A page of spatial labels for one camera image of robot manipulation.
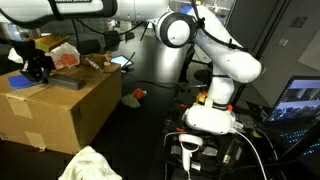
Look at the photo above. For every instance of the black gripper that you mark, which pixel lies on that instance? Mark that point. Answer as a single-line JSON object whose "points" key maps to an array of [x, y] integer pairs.
{"points": [[33, 56]]}

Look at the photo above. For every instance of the black whiteboard eraser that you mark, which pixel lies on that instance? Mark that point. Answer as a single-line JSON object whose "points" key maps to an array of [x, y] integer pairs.
{"points": [[66, 82]]}

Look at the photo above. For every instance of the white plastic bag orange print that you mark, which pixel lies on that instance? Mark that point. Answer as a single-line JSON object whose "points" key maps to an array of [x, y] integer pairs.
{"points": [[66, 56]]}

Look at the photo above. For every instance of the brown plush toy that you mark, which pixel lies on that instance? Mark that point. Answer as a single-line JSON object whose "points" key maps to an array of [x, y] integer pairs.
{"points": [[100, 60]]}

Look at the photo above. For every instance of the red and green plush toy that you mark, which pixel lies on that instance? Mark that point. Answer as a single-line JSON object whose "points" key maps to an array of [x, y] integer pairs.
{"points": [[133, 98]]}

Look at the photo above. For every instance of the white cloth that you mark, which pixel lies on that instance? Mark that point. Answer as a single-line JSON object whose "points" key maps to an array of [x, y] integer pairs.
{"points": [[88, 165]]}

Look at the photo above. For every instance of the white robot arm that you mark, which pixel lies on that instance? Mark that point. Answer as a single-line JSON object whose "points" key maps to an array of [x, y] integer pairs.
{"points": [[226, 60]]}

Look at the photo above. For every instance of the large cardboard box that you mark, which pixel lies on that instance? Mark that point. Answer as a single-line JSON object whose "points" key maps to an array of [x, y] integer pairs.
{"points": [[60, 110]]}

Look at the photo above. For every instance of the yellow emergency stop box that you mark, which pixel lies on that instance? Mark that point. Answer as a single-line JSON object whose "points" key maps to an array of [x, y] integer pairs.
{"points": [[200, 98]]}

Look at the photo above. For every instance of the plaid sofa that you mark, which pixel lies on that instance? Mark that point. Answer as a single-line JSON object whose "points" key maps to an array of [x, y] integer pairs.
{"points": [[86, 35]]}

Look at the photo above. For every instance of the dark grey chair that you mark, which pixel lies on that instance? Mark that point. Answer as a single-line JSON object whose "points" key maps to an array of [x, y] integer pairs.
{"points": [[111, 38]]}

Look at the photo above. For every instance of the tablet with lit screen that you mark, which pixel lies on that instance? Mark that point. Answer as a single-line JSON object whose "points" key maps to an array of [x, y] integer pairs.
{"points": [[121, 61]]}

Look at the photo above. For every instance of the orange black clamp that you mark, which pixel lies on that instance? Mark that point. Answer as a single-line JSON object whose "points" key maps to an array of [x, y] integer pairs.
{"points": [[180, 129], [183, 105]]}

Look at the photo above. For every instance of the black office chair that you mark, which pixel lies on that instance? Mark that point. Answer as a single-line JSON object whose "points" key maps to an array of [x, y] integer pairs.
{"points": [[201, 76]]}

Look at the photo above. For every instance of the white VR controller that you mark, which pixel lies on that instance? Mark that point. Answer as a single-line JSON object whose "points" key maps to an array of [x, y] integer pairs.
{"points": [[188, 146]]}

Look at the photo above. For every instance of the open laptop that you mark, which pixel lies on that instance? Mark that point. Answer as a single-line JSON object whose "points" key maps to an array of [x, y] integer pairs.
{"points": [[296, 100]]}

